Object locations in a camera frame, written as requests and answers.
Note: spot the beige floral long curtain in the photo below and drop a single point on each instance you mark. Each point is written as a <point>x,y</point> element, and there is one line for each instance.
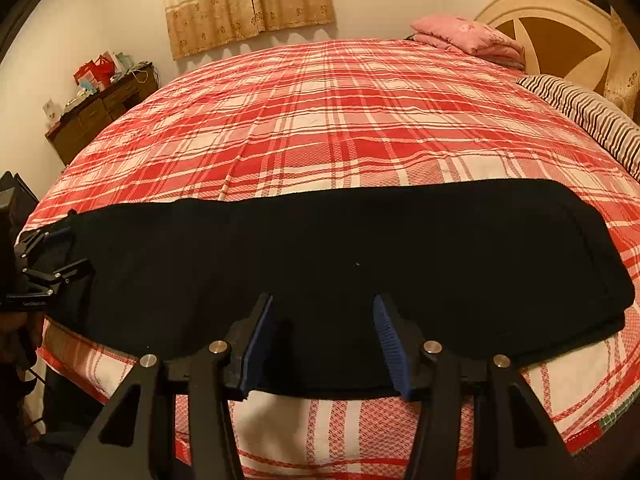
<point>622,70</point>

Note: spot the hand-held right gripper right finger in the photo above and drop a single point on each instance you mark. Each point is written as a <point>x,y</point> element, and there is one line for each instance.
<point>392,347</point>

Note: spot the black folding chair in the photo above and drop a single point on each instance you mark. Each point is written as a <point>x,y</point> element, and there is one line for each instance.
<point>22,185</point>

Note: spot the dark wooden desk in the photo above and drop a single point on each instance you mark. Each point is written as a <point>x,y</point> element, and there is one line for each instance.
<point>95,115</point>

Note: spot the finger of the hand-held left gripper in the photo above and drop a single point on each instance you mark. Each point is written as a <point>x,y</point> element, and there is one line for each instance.
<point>42,237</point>
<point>65,272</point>

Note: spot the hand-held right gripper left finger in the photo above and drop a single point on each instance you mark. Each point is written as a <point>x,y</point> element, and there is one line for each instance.
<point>260,342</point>

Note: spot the striped pillow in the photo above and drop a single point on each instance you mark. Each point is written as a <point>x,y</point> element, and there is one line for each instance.
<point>595,115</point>

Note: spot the bed with red plaid sheet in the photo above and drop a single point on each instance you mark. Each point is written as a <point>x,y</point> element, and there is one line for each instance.
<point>320,120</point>

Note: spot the beige window curtain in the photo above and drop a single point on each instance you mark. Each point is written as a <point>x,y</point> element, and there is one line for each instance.
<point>240,5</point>

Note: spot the black pants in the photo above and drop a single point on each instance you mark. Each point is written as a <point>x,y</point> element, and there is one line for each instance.
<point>350,270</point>

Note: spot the white card with figures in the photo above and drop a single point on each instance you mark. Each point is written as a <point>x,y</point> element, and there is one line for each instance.
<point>51,112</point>

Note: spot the red gift bag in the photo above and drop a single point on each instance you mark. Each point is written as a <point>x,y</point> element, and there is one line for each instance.
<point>97,70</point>

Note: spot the pink folded blanket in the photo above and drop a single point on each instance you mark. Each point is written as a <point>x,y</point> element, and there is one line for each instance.
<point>465,37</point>

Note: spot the teal boxes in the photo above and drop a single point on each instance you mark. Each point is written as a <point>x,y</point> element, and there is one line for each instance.
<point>89,86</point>

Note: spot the cream wooden headboard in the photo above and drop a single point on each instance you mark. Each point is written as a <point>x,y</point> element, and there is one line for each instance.
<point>555,35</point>

